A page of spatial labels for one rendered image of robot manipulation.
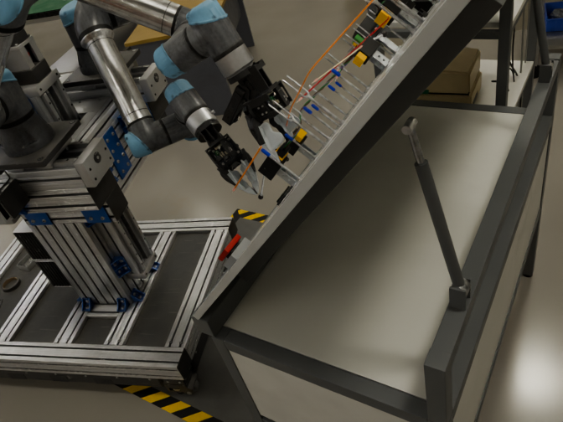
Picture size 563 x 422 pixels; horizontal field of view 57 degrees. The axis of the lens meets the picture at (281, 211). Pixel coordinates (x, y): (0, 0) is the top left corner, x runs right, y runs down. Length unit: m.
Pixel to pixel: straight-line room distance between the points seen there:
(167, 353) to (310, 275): 0.90
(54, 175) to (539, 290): 1.89
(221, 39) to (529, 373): 1.62
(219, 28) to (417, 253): 0.76
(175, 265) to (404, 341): 1.48
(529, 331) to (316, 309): 1.14
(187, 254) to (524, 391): 1.52
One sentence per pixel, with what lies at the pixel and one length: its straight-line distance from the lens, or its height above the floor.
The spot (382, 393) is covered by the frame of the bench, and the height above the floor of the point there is 0.80.
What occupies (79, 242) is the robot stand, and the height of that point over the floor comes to 0.61.
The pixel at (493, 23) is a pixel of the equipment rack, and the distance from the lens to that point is 1.96.
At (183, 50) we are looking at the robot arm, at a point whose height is 1.44.
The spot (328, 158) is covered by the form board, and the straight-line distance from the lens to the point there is 0.70.
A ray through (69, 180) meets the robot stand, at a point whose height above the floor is 1.06.
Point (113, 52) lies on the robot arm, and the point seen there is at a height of 1.36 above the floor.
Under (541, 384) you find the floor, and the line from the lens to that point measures 2.16.
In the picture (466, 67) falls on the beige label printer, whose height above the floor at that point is 0.84.
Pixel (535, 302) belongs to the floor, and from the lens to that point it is 2.38.
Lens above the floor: 1.84
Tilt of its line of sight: 39 degrees down
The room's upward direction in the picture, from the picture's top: 16 degrees counter-clockwise
